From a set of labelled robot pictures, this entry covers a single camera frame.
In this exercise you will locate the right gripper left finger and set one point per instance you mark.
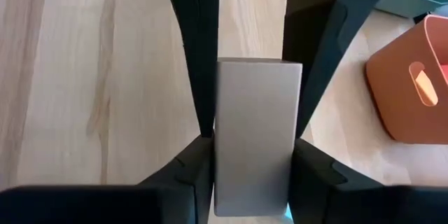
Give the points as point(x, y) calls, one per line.
point(189, 189)

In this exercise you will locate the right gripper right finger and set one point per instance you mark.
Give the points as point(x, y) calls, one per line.
point(315, 189)

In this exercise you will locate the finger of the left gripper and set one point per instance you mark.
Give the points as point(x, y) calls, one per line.
point(315, 24)
point(199, 42)

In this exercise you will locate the beige wooden block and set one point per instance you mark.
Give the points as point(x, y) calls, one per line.
point(257, 136)

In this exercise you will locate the orange plastic bin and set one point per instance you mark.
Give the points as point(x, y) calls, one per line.
point(392, 105)

